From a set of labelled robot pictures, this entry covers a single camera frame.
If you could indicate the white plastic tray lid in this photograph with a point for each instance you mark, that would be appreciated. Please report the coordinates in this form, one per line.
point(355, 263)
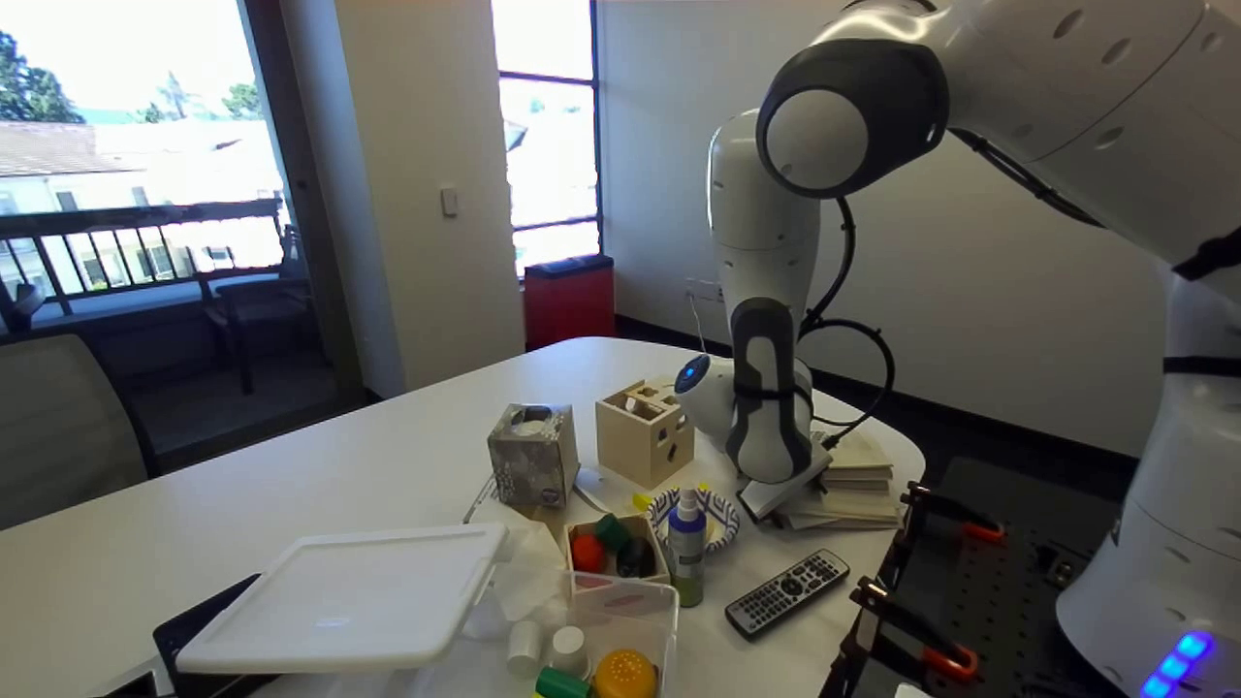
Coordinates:
point(343, 597)

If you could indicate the wooden shape sorter box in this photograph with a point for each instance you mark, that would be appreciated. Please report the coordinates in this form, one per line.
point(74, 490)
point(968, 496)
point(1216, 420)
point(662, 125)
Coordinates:
point(647, 433)

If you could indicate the white crumpled cloth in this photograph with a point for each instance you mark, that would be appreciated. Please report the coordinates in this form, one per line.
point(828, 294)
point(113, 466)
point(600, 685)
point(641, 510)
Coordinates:
point(531, 566)

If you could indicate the orange round toy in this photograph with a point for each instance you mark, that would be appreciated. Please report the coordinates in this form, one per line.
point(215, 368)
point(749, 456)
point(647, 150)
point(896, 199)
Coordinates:
point(625, 676)

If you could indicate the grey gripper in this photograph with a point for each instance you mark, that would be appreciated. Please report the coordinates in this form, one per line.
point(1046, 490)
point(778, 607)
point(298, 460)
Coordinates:
point(771, 368)

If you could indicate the yellow toy block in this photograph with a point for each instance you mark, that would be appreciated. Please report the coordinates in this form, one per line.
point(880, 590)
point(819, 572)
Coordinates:
point(641, 496)

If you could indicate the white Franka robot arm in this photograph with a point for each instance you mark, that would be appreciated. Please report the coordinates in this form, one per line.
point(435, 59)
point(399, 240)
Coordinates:
point(1099, 116)

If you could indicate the robot mounting platform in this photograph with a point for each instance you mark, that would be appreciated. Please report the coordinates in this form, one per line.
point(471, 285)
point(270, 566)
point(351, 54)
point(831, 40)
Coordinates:
point(1033, 584)

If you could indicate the blue cap bottle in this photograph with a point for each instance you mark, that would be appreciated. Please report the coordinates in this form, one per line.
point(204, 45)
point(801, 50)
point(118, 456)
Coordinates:
point(688, 527)

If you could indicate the dark balcony chair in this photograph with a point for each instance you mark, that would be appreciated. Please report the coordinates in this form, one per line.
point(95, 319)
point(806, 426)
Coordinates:
point(258, 311)

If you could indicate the dark balcony railing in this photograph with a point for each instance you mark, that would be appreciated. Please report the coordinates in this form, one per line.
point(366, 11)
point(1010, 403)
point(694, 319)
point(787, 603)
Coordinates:
point(131, 219)

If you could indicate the clear plastic container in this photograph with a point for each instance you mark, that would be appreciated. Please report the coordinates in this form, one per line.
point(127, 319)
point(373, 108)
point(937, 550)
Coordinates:
point(635, 612)

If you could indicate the green plastic cup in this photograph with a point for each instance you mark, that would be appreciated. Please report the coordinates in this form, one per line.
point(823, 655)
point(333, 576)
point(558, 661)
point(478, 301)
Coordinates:
point(562, 685)

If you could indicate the blue patterned paper plate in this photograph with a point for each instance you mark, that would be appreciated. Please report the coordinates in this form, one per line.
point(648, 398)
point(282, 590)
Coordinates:
point(722, 514)

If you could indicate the grey office chair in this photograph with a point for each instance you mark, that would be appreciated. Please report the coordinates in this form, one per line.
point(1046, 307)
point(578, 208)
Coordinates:
point(61, 433)

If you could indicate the grey marbled tissue box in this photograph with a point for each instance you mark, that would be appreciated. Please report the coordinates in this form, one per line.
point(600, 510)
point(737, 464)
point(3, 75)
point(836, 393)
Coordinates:
point(531, 460)

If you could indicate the black and white remote control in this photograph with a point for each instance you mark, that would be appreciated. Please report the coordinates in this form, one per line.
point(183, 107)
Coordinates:
point(787, 596)

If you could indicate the red bin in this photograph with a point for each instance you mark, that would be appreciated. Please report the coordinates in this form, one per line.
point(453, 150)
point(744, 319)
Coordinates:
point(567, 305)

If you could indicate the white wall light switch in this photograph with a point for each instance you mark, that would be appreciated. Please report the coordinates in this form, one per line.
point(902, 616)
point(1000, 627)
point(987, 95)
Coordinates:
point(447, 199)

